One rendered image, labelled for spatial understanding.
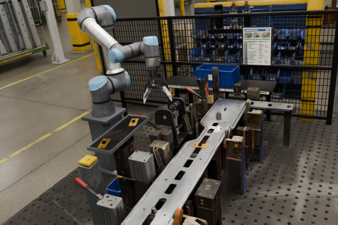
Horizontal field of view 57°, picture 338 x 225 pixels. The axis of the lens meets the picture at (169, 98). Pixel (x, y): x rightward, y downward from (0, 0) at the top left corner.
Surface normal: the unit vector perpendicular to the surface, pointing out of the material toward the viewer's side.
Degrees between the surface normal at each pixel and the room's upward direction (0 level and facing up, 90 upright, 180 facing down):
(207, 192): 0
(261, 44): 90
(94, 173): 90
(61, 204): 0
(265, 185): 0
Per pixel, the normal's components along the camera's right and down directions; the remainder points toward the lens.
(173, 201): -0.10, -0.92
